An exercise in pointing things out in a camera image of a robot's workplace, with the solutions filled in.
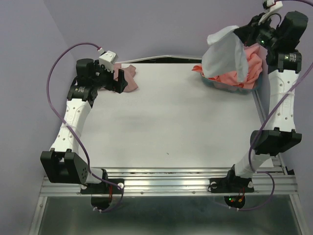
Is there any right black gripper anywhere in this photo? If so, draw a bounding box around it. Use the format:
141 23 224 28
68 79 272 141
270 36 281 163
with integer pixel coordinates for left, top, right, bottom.
233 12 281 51

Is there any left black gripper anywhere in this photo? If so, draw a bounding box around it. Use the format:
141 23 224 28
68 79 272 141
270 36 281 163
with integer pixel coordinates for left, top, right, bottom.
91 60 128 94

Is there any dusty pink skirt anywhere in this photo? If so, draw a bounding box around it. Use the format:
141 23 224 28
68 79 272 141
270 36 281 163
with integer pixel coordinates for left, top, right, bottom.
114 63 138 93

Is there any white light blue cloth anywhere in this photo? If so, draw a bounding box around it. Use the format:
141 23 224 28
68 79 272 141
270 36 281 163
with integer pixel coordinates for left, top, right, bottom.
201 25 247 77

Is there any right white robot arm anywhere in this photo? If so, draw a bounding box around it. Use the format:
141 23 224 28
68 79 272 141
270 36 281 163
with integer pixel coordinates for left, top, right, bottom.
222 11 308 191

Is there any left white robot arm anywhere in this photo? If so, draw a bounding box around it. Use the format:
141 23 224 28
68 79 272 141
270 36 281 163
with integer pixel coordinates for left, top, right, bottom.
40 58 128 193

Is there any coral orange skirt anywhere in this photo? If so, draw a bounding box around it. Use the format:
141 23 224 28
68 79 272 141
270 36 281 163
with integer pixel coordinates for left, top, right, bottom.
192 44 263 89

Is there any light blue patterned bin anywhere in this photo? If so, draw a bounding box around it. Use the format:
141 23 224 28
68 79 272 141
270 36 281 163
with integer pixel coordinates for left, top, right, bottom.
201 73 263 95

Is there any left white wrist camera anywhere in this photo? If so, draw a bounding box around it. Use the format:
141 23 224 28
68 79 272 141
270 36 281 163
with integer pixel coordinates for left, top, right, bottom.
99 51 118 73

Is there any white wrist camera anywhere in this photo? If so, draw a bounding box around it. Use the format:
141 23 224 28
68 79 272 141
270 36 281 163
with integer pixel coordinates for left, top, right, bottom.
99 51 118 73
258 0 283 25

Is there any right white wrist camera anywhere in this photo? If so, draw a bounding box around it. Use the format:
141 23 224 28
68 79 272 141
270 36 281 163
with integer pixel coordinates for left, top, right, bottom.
258 0 283 25

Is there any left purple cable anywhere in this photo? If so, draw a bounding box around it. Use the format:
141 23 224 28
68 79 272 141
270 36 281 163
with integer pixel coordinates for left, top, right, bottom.
46 43 125 213

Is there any aluminium rail frame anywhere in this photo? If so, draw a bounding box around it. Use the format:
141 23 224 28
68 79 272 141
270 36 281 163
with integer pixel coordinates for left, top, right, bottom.
31 89 304 235

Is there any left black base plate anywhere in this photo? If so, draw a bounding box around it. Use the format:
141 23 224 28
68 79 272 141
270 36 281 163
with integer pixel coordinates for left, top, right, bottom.
80 168 124 213

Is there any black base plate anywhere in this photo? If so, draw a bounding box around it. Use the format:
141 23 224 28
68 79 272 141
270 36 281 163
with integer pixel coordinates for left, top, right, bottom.
80 168 124 213
207 177 254 209

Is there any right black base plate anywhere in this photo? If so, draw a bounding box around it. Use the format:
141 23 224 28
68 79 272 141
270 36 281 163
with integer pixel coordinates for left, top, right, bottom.
207 177 254 209

